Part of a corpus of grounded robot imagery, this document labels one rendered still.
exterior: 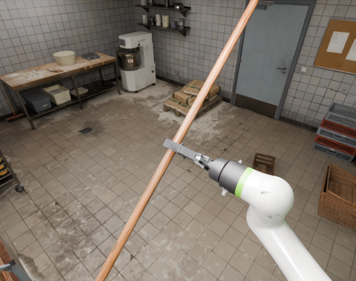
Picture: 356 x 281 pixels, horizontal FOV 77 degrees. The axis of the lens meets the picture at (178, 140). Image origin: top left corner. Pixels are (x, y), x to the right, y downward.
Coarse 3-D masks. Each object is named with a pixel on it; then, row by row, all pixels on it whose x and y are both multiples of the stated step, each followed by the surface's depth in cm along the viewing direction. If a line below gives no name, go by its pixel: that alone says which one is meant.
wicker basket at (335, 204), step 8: (336, 168) 291; (328, 176) 273; (336, 176) 296; (344, 176) 291; (352, 176) 285; (328, 184) 262; (336, 184) 297; (344, 184) 296; (328, 192) 257; (336, 192) 285; (344, 192) 286; (352, 192) 286; (328, 200) 261; (336, 200) 256; (344, 200) 250; (352, 200) 275; (328, 208) 266; (336, 208) 260; (344, 208) 256; (352, 208) 250
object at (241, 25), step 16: (256, 0) 82; (240, 32) 81; (224, 48) 81; (208, 80) 79; (192, 112) 78; (160, 176) 76; (144, 192) 76; (144, 208) 76; (128, 224) 75; (112, 256) 74
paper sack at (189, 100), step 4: (176, 92) 474; (172, 96) 479; (176, 96) 470; (180, 96) 461; (184, 96) 456; (188, 96) 453; (192, 96) 455; (196, 96) 458; (180, 100) 465; (184, 100) 457; (188, 100) 448; (192, 100) 451; (188, 104) 451; (192, 104) 451
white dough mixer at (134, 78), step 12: (120, 36) 509; (132, 36) 509; (144, 36) 527; (120, 48) 523; (132, 48) 515; (144, 48) 539; (120, 60) 523; (132, 60) 521; (144, 60) 556; (132, 72) 540; (144, 72) 566; (132, 84) 558; (144, 84) 581
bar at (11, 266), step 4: (12, 260) 144; (8, 264) 142; (12, 264) 142; (16, 264) 144; (0, 268) 137; (4, 268) 139; (8, 268) 140; (12, 268) 142; (16, 268) 145; (20, 268) 147; (16, 272) 146; (20, 272) 148; (24, 272) 152; (16, 276) 147; (20, 276) 149; (24, 276) 152; (24, 280) 153; (28, 280) 156; (32, 280) 163
